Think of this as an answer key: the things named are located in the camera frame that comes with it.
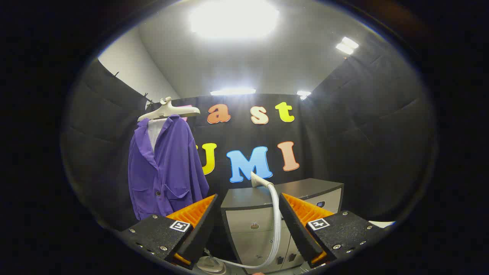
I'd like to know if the large ceiling light panel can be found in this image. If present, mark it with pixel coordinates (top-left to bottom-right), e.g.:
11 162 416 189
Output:
189 0 280 39

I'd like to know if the purple corduroy jacket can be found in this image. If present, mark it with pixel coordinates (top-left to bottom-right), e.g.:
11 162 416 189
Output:
128 115 210 221

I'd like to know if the grey cabinet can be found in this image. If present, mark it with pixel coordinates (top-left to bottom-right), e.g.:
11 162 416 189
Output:
221 178 344 274

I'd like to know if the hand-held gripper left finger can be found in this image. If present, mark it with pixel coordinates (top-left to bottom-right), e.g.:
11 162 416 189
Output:
120 193 222 270

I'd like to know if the long ceiling light strip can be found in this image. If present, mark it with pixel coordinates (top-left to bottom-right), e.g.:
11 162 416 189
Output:
210 88 256 96

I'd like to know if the white clothes hanger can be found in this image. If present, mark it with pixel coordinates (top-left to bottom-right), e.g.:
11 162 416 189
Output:
138 97 201 123

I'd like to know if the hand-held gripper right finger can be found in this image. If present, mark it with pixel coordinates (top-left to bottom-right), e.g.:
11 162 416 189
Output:
278 192 385 269

